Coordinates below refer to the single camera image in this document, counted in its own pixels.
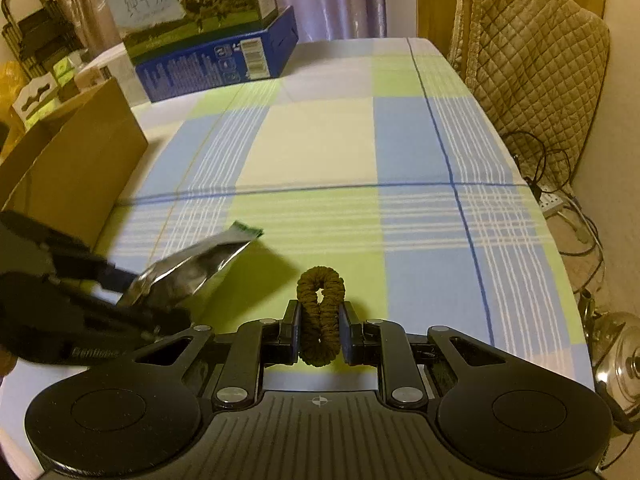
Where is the brown cardboard box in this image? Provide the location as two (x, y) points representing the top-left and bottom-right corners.
(0, 77), (150, 251)

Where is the brown hair scrunchie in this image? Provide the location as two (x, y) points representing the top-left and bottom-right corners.
(296, 266), (347, 367)

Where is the yellow plastic bag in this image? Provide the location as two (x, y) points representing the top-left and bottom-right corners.
(0, 62), (26, 126)

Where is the pale purple curtain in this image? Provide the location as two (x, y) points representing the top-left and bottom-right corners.
(50, 0), (418, 43)

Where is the checked tablecloth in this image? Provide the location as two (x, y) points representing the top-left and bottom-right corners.
(0, 37), (598, 441)

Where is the silver foil pouch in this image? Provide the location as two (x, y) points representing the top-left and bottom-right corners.
(117, 221), (265, 311)

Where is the printed milk carton box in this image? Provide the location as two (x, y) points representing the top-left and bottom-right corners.
(101, 0), (280, 66)

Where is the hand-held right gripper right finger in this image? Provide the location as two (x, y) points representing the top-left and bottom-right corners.
(340, 301), (508, 409)

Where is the wooden door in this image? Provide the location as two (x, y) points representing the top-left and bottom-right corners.
(416, 0), (463, 56)

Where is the blue cardboard box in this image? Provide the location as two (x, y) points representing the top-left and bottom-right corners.
(134, 6), (300, 105)

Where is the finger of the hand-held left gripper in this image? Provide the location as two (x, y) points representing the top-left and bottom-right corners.
(0, 272), (192, 340)
(0, 211), (137, 293)

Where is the white power strip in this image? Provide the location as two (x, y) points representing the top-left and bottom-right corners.
(537, 192), (567, 218)

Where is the quilted beige chair cover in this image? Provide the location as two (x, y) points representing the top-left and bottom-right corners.
(446, 0), (612, 186)

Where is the green and white small box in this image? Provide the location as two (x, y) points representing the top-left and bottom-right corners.
(12, 72), (58, 128)
(52, 52), (83, 87)

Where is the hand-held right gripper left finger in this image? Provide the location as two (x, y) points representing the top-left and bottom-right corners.
(132, 300), (302, 409)

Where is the stainless steel pot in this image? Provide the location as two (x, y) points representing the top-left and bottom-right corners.
(592, 310), (640, 431)

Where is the tangle of black cables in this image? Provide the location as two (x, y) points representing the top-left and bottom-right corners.
(505, 130), (607, 306)

